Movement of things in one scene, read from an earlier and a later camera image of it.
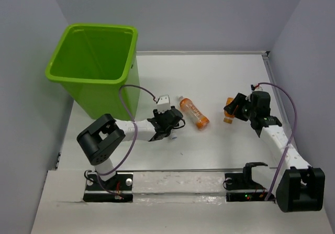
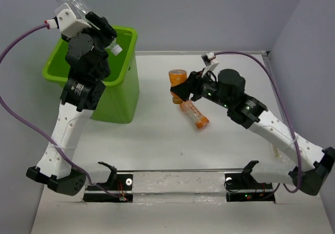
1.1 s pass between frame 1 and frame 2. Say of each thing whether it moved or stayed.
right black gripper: moved
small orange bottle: moved
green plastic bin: stayed
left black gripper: moved
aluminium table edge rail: stayed
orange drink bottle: stayed
